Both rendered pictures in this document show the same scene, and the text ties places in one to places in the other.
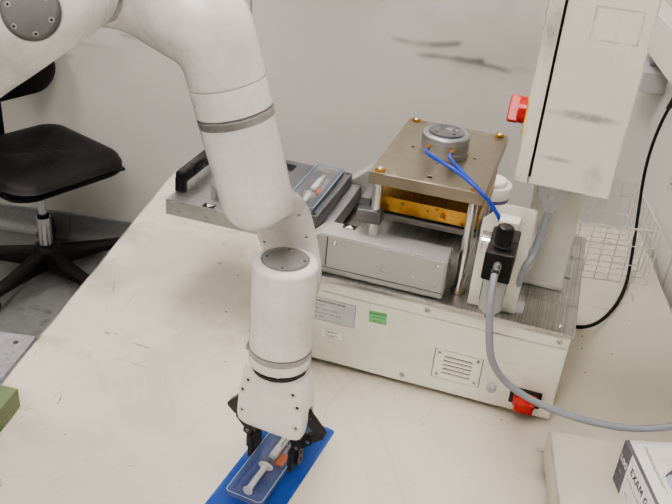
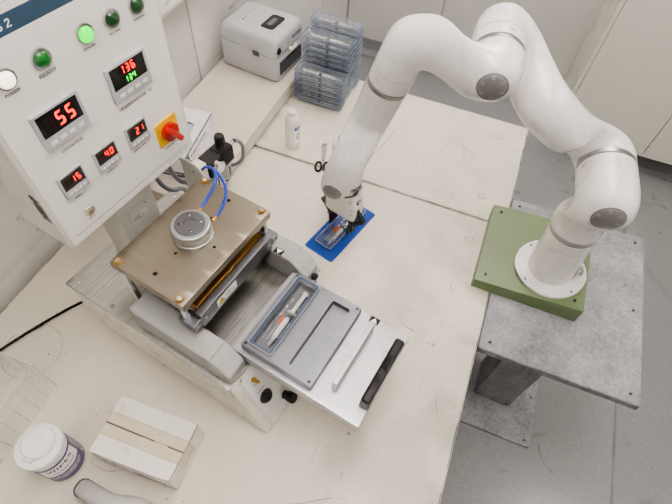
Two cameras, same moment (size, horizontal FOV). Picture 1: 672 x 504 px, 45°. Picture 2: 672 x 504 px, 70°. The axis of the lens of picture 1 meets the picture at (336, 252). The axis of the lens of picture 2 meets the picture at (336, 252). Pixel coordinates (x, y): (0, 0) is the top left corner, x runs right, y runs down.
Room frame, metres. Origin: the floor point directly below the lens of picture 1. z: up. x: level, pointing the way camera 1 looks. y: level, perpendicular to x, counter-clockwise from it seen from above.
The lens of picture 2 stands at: (1.76, 0.23, 1.89)
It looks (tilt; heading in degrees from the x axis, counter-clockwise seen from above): 55 degrees down; 191
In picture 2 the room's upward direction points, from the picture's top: 6 degrees clockwise
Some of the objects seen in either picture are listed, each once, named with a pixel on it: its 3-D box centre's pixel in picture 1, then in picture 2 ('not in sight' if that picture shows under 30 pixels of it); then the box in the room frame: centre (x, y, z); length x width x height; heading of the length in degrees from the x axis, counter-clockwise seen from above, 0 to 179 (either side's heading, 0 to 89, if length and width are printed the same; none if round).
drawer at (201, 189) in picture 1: (267, 191); (322, 341); (1.35, 0.13, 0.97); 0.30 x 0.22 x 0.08; 75
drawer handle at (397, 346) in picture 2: (198, 166); (382, 372); (1.39, 0.27, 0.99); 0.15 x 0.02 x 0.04; 165
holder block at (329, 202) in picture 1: (292, 190); (303, 327); (1.34, 0.09, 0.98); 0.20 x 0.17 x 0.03; 165
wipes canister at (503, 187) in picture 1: (488, 207); (51, 453); (1.68, -0.33, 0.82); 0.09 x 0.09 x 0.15
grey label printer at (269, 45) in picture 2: not in sight; (263, 40); (0.23, -0.42, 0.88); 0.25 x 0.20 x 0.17; 78
